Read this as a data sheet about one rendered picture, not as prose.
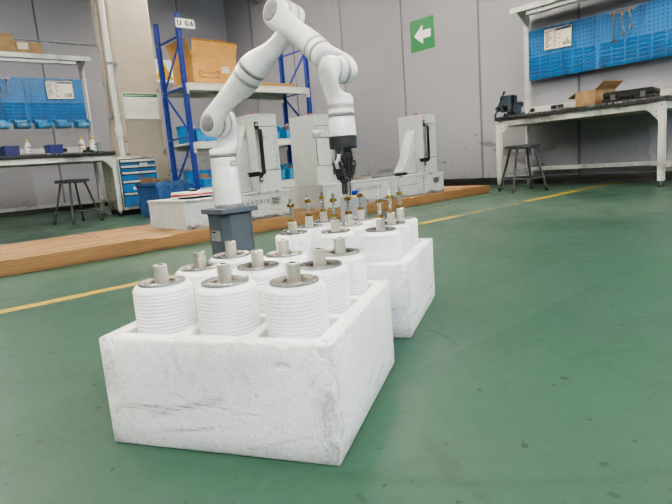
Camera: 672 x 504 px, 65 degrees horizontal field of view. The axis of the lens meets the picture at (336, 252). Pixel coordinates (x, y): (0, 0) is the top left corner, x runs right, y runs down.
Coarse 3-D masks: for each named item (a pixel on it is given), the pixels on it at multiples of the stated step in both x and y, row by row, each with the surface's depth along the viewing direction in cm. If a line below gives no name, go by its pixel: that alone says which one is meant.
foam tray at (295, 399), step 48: (384, 288) 103; (144, 336) 82; (192, 336) 80; (240, 336) 78; (336, 336) 75; (384, 336) 102; (144, 384) 82; (192, 384) 80; (240, 384) 77; (288, 384) 75; (336, 384) 74; (144, 432) 84; (192, 432) 81; (240, 432) 79; (288, 432) 76; (336, 432) 74
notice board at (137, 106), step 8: (128, 96) 700; (136, 96) 707; (144, 96) 714; (152, 96) 721; (128, 104) 701; (136, 104) 708; (144, 104) 715; (152, 104) 722; (128, 112) 702; (136, 112) 709; (144, 112) 716; (152, 112) 723
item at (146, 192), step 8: (136, 184) 577; (144, 184) 565; (152, 184) 553; (160, 184) 551; (168, 184) 557; (176, 184) 564; (184, 184) 571; (144, 192) 571; (152, 192) 559; (160, 192) 553; (168, 192) 559; (144, 200) 574; (144, 208) 578; (144, 216) 583
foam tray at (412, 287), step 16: (432, 240) 158; (416, 256) 133; (432, 256) 157; (368, 272) 125; (384, 272) 124; (400, 272) 123; (416, 272) 133; (432, 272) 157; (400, 288) 124; (416, 288) 133; (432, 288) 156; (400, 304) 124; (416, 304) 132; (400, 320) 125; (416, 320) 132; (400, 336) 126
